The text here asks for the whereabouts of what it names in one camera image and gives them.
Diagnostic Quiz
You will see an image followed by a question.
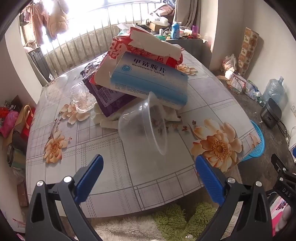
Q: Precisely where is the pink printed cloth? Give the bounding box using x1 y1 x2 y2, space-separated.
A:
272 196 292 234

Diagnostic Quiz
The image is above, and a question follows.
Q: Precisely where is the blue plastic basket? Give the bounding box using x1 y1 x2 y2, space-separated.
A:
240 119 266 163

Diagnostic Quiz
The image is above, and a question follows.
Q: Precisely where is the red white torn package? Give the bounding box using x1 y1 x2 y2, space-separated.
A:
89 24 184 90

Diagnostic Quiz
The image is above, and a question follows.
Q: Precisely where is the beige hanging coat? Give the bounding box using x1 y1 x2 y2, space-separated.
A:
43 0 70 37

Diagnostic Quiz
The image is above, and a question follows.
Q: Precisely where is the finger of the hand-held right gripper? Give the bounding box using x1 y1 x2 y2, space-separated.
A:
270 153 296 200

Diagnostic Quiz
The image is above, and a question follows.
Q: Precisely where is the blue water jug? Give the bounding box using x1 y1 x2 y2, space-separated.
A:
262 76 290 107

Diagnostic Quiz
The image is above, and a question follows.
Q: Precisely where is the tan paper bag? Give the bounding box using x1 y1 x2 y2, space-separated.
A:
3 105 35 149

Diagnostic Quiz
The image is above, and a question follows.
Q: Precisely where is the blue bottle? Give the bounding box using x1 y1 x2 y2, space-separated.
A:
171 22 181 39

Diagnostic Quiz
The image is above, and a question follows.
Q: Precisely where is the dark rice cooker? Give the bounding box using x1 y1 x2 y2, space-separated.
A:
260 98 282 129

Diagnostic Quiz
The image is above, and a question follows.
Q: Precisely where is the white fluffy rug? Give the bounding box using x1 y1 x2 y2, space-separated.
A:
95 217 162 241

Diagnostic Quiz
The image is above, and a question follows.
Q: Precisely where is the window railing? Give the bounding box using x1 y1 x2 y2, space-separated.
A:
44 3 162 77

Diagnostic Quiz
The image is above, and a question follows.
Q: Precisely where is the dark slatted chair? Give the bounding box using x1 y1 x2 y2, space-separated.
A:
27 47 52 85

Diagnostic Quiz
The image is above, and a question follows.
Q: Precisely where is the blue white medicine box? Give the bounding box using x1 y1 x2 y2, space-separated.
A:
110 51 189 110

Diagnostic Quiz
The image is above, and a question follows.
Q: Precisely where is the floral tablecloth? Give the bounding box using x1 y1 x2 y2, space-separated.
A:
25 44 262 218

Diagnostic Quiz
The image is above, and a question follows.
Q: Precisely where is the purple snack bag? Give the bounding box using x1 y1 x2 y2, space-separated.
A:
80 61 138 117

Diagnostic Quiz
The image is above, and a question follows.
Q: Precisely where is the white plastic bag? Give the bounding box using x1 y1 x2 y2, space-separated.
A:
222 54 237 72

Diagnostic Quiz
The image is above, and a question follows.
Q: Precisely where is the clear plastic cup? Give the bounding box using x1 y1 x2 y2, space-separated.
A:
118 91 168 156

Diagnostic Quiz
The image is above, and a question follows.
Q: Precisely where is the white cloth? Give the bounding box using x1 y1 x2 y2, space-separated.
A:
92 104 183 130

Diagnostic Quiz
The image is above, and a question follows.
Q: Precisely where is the clear zip bag red trim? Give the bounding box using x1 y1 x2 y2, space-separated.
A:
228 74 248 94

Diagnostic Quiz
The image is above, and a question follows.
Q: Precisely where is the clear plastic container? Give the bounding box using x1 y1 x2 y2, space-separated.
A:
70 83 97 114

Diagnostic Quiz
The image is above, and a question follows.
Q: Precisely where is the grey curtain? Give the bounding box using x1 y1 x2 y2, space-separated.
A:
174 0 201 26

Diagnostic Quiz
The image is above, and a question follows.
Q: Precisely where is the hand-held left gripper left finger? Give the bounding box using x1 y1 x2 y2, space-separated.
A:
25 154 104 241

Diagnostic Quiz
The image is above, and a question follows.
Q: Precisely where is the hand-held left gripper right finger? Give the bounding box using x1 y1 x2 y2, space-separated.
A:
195 155 274 241

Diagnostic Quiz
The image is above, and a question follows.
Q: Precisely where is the pink bag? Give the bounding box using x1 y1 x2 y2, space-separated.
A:
0 111 19 138

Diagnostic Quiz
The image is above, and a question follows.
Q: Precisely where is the pink hanging coat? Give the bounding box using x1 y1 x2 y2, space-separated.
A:
29 3 50 45

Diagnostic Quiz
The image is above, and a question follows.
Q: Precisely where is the green shaggy rug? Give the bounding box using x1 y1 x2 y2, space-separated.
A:
151 202 220 241

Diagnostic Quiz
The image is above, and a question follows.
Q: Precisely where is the dark side table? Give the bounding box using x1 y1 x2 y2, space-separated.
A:
165 37 215 70

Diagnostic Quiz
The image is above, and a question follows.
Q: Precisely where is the tall patterned box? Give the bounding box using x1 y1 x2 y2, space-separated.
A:
238 27 259 77

